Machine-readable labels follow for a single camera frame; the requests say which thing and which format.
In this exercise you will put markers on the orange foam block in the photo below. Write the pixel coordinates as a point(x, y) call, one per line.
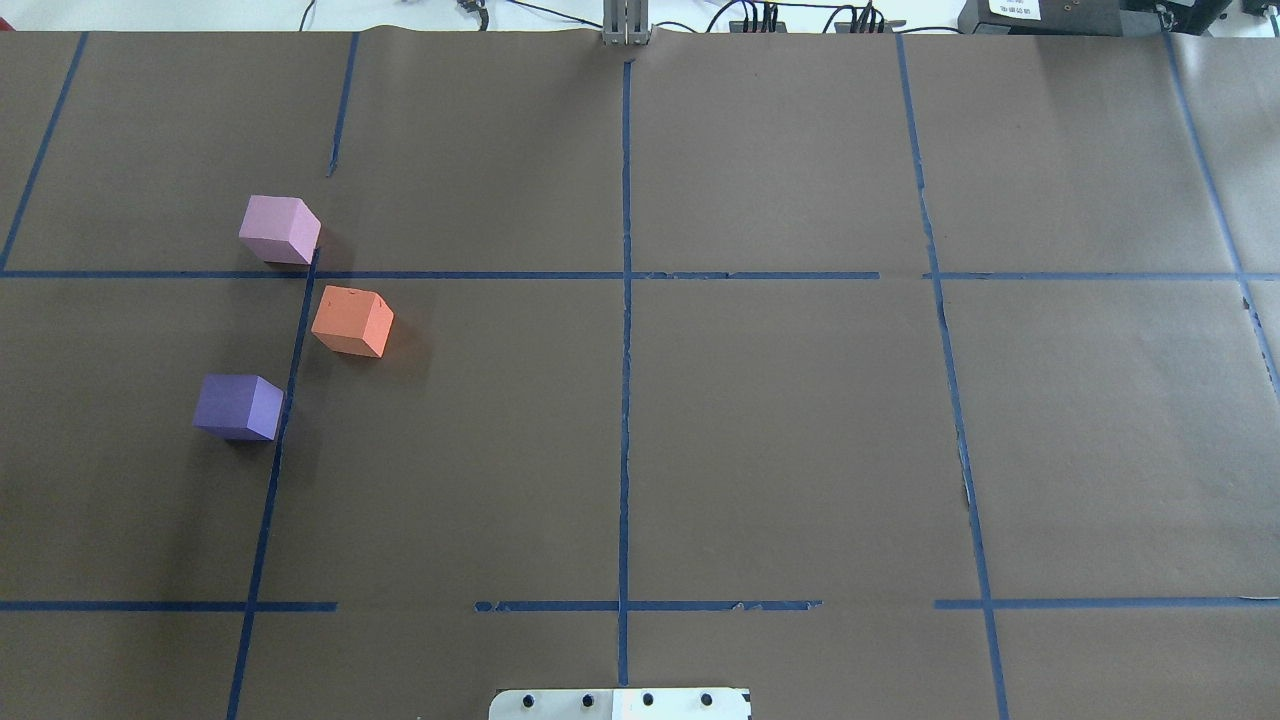
point(354, 322)

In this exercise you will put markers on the pink foam block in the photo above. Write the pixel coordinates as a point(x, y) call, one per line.
point(280, 230)

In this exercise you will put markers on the purple foam block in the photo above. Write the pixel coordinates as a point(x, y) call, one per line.
point(239, 407)

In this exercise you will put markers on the black box device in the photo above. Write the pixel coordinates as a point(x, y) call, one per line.
point(1062, 18)

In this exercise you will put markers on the grey aluminium post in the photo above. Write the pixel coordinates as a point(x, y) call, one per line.
point(626, 22)

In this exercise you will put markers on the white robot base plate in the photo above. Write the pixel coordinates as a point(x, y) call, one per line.
point(623, 703)

